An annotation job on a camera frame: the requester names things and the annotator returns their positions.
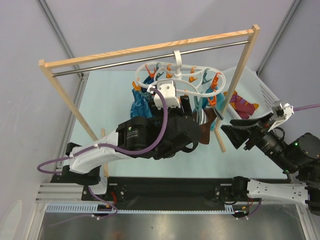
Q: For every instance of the socks pile in basket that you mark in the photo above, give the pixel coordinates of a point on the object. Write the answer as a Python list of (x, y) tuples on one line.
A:
[(241, 106)]

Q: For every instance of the white perforated plastic basket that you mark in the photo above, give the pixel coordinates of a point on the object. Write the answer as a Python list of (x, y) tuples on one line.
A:
[(253, 90)]

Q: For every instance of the aluminium table frame rail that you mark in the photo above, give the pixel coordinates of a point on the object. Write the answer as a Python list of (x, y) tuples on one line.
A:
[(62, 193)]

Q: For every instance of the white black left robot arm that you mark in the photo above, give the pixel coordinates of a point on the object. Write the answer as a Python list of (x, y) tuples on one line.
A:
[(139, 137)]

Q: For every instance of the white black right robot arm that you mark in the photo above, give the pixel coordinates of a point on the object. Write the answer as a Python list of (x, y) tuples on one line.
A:
[(300, 157)]

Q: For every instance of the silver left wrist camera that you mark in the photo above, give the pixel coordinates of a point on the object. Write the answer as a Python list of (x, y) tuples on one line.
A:
[(168, 90)]

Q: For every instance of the white round clip hanger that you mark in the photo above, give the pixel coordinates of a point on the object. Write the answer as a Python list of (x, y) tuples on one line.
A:
[(192, 80)]

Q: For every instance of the teal plain cloth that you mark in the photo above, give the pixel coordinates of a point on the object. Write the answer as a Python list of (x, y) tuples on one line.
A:
[(214, 105)]

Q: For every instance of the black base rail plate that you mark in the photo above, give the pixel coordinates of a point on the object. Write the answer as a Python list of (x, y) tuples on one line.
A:
[(172, 190)]

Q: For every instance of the dark blue patterned cloth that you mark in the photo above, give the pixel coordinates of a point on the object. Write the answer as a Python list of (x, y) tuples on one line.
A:
[(141, 102)]

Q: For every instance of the brown grey sock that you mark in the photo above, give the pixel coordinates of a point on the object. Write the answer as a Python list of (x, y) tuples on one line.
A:
[(205, 120)]

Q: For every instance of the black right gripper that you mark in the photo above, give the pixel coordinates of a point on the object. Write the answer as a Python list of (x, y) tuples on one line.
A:
[(252, 136)]

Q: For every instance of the wooden clothes rack frame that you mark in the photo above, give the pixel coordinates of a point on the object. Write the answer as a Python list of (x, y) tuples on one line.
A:
[(201, 153)]

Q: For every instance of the steel hanging rod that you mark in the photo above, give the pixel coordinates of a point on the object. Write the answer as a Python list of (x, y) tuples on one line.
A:
[(147, 59)]

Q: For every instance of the white toothed cable strip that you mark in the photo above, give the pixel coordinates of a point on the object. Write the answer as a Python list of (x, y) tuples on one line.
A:
[(96, 207)]

